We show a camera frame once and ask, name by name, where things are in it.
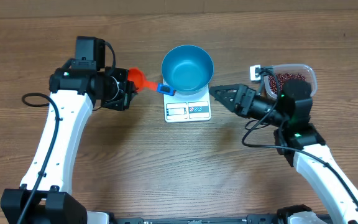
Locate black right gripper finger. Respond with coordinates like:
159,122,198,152
209,84,243,93
211,91,237,113

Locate orange measuring scoop blue handle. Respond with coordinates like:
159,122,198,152
128,68,176,96

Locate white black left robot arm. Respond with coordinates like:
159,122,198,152
1,67,139,223

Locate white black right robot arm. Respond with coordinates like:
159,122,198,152
209,80,358,223

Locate teal blue bowl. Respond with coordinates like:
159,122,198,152
161,45,214,95

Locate white digital kitchen scale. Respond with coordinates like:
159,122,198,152
163,85,211,123

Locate clear plastic container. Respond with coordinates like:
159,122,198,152
264,63,318,99

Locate red adzuki beans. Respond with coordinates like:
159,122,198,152
268,73,306,94

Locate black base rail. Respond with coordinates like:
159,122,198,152
85,203,335,224

